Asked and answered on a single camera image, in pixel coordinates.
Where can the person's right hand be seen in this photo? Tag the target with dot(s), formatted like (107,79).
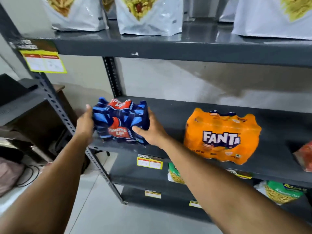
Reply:
(153,132)

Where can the person's left hand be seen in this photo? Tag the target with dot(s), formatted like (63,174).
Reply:
(84,125)

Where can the person's left forearm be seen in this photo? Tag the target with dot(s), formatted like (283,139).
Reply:
(46,187)

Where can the blue shrink-wrapped drink pack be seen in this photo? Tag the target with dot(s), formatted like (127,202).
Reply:
(120,121)

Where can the black laptop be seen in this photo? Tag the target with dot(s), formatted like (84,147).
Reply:
(12,88)

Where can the large yellow shelf label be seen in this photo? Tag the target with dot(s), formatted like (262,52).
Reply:
(42,58)

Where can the white snack bag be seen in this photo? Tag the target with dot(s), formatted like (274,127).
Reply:
(273,17)
(229,9)
(150,14)
(73,12)

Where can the orange shrink-wrapped drink pack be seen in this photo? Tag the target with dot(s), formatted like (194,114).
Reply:
(220,136)

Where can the green noodle snack packet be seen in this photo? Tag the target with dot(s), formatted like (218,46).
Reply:
(280,191)
(175,174)

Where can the dark wooden desk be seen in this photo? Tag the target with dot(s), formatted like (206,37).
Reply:
(36,119)

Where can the person's right thumb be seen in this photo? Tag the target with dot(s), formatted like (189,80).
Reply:
(140,131)

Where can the dark grey metal shelf rack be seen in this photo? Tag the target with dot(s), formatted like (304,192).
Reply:
(195,46)

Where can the person's right forearm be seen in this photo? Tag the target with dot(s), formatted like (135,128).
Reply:
(224,192)

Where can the pink bag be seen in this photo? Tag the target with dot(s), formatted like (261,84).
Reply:
(9,174)

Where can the red shrink-wrapped drink pack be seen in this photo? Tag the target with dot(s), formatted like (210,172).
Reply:
(304,155)

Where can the person's left thumb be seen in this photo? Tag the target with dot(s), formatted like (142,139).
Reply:
(88,110)

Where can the small yellow shelf label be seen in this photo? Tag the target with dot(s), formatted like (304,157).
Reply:
(240,174)
(153,194)
(149,162)
(195,204)

